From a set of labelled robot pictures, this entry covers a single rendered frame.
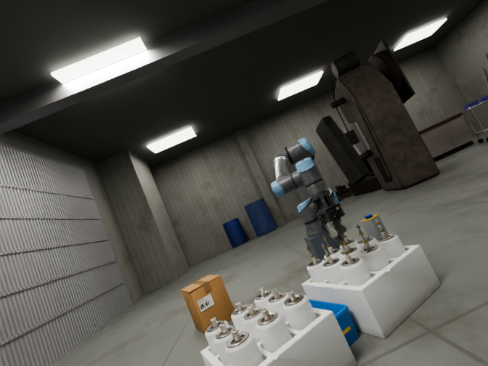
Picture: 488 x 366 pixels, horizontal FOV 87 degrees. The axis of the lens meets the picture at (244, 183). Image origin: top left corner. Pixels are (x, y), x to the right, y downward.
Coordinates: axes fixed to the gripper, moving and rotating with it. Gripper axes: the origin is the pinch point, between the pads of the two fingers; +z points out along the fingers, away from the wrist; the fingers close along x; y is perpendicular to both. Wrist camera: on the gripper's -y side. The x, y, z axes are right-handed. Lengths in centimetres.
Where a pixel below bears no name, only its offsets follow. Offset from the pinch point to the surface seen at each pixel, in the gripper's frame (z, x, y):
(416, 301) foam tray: 32.9, 15.2, 4.9
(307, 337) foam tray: 18.4, -32.1, 15.5
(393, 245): 12.7, 21.2, -0.2
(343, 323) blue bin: 27.1, -14.7, 2.3
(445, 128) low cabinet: -24, 576, -393
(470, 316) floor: 35.0, 18.2, 22.7
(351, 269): 11.0, -3.1, 4.3
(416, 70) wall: -245, 817, -566
